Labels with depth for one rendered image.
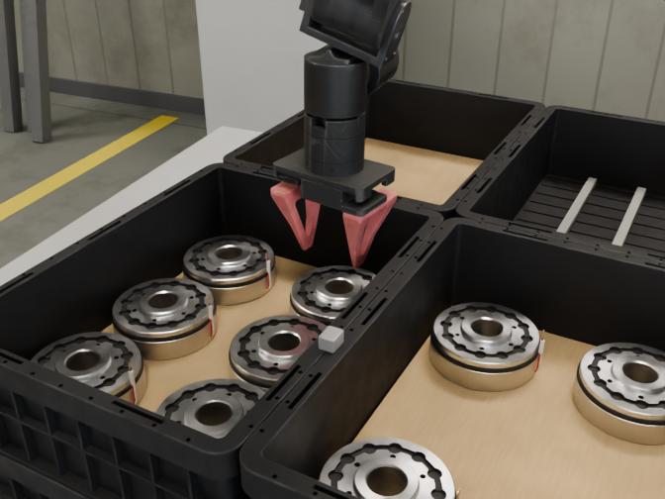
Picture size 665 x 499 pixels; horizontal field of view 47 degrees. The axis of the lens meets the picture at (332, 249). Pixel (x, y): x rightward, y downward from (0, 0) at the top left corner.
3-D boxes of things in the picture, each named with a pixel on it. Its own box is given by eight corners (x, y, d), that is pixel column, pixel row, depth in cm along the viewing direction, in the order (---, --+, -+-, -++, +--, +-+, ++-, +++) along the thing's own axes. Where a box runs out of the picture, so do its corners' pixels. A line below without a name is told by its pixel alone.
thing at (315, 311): (351, 335, 73) (351, 329, 73) (271, 301, 78) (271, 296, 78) (405, 288, 80) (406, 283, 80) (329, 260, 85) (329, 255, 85)
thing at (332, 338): (333, 353, 59) (333, 342, 58) (318, 349, 59) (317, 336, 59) (344, 342, 60) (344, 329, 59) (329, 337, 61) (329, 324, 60)
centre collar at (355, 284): (345, 309, 76) (345, 304, 76) (306, 294, 79) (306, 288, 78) (372, 288, 80) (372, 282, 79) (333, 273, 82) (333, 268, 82)
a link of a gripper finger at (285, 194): (309, 230, 82) (309, 148, 78) (364, 249, 79) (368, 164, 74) (269, 254, 77) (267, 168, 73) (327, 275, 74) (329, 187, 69)
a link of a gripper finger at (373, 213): (336, 239, 80) (338, 155, 76) (395, 258, 77) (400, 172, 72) (298, 264, 76) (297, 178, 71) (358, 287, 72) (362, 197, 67)
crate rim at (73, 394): (229, 488, 50) (226, 461, 49) (-71, 354, 62) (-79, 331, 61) (447, 234, 81) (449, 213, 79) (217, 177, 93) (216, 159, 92)
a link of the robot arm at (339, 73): (293, 49, 65) (354, 55, 64) (325, 32, 71) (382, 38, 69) (293, 125, 69) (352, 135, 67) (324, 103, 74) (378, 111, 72)
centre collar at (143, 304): (171, 323, 74) (170, 317, 74) (129, 312, 76) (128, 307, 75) (197, 297, 78) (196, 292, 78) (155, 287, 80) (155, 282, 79)
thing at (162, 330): (181, 348, 71) (180, 343, 71) (92, 325, 75) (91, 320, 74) (232, 293, 80) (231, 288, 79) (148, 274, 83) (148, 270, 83)
